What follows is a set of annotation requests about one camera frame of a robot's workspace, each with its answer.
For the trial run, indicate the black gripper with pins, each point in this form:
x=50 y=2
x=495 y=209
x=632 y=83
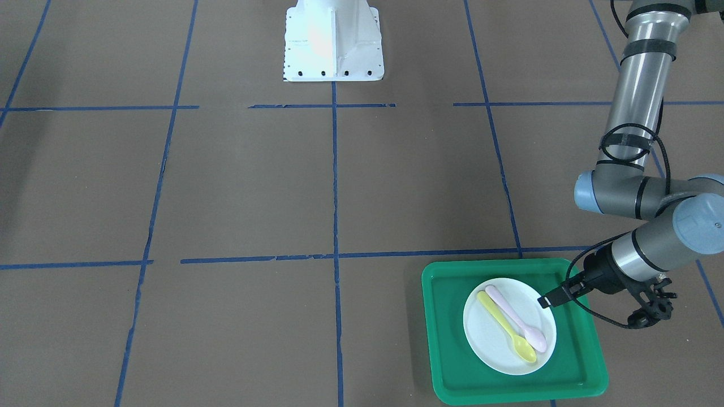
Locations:
x=600 y=272

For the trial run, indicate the pink plastic spoon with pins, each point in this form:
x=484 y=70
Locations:
x=533 y=335

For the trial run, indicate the yellow plastic spoon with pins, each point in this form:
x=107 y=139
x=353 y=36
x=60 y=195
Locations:
x=520 y=345

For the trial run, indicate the white round plate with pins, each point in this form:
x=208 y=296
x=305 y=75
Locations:
x=491 y=343

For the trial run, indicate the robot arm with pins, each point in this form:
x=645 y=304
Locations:
x=681 y=220

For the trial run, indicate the green plastic tray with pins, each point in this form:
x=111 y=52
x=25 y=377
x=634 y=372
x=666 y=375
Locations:
x=576 y=368

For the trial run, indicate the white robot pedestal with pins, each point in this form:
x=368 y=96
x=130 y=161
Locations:
x=333 y=41

